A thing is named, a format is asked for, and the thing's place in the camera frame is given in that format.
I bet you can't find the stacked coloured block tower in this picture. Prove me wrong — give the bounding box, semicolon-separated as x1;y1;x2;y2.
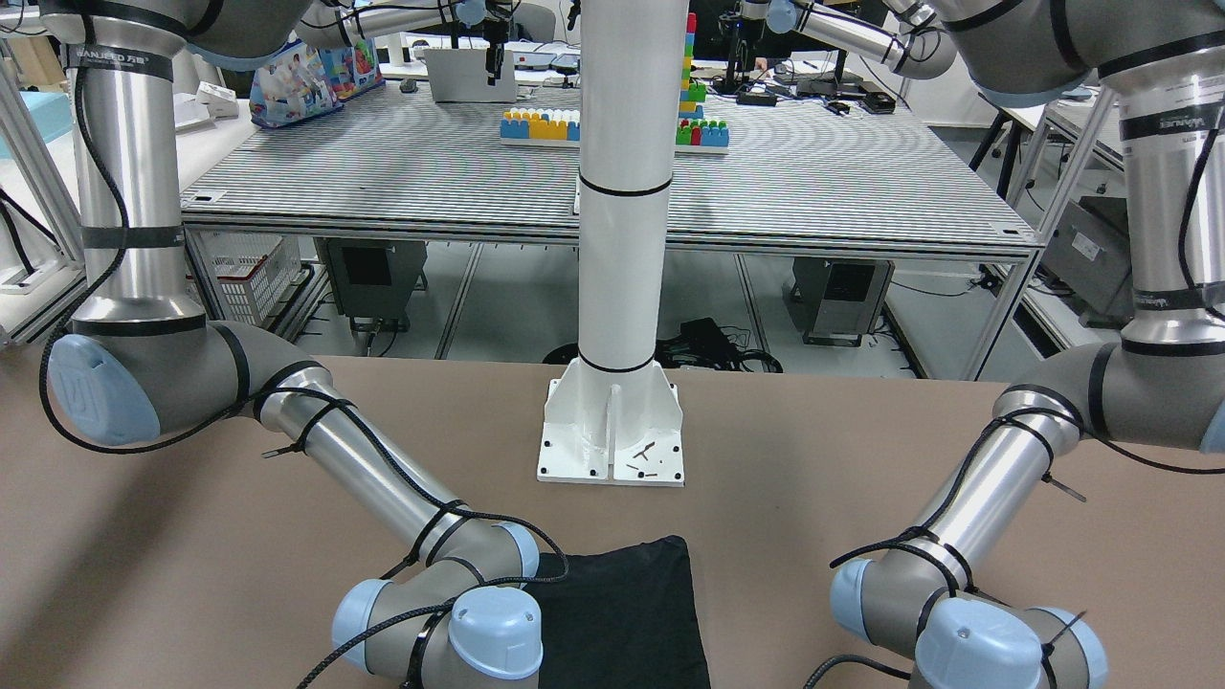
674;12;730;154

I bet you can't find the white plastic basket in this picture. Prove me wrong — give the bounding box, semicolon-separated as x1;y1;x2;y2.
198;232;301;326

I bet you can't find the black t-shirt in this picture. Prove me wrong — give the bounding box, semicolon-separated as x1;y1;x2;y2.
526;535;711;688

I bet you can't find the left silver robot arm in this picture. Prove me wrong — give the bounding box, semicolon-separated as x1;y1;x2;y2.
831;1;1224;688

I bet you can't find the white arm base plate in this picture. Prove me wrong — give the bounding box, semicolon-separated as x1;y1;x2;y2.
535;358;686;487

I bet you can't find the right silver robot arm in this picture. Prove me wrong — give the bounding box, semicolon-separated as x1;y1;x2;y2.
39;1;548;688

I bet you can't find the coloured toy block set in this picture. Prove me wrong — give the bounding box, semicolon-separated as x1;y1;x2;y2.
499;108;581;145

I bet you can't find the colourful toy box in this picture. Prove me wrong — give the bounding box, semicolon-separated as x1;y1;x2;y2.
250;39;383;129

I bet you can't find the striped metal workbench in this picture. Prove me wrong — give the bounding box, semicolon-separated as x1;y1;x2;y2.
183;87;1041;262

